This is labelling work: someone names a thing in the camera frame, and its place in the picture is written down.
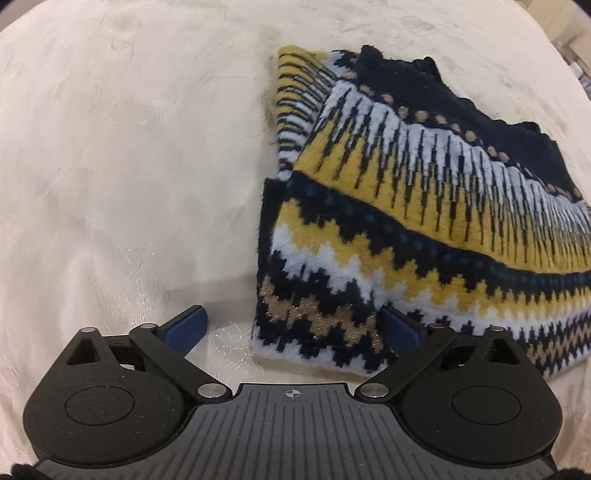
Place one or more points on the navy yellow patterned knit sweater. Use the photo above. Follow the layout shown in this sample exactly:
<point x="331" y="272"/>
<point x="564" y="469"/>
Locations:
<point x="394" y="191"/>

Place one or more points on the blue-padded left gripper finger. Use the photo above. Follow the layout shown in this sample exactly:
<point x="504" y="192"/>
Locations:
<point x="165" y="347"/>

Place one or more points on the cream bed cover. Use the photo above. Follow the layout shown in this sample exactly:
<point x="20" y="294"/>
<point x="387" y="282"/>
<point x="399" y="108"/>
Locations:
<point x="136" y="136"/>

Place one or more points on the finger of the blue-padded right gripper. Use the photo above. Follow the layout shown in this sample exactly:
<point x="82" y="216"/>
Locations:
<point x="416" y="348"/>

